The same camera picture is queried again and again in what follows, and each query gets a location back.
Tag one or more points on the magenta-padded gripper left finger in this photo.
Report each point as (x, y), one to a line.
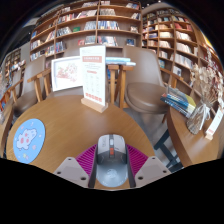
(85, 160)

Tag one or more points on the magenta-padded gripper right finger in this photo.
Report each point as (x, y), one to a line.
(137, 160)

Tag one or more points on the grey computer mouse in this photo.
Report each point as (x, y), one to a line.
(111, 166)

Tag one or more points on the round blue mouse pad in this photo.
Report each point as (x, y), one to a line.
(29, 140)

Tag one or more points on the round wooden side table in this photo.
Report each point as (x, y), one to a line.
(190, 146)
(5, 130)

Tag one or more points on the stack of dark books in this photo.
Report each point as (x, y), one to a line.
(178, 101)

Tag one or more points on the glass vase with beige dried flowers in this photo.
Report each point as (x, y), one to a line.
(198, 116)

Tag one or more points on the white sign on wooden base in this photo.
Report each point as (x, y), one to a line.
(94, 76)

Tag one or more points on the small white card sign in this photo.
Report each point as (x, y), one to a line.
(215, 125)

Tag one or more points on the white framed floral picture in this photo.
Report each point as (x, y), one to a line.
(66, 73)

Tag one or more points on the stack of light blue books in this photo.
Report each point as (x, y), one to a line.
(120, 61)

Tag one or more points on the small distant bookshelf unit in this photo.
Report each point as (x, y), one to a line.
(11, 61)

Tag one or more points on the curved wooden bookshelf unit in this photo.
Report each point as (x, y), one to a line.
(173, 36)

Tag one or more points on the wide wooden bookshelf unit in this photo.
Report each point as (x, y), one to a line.
(90, 25)

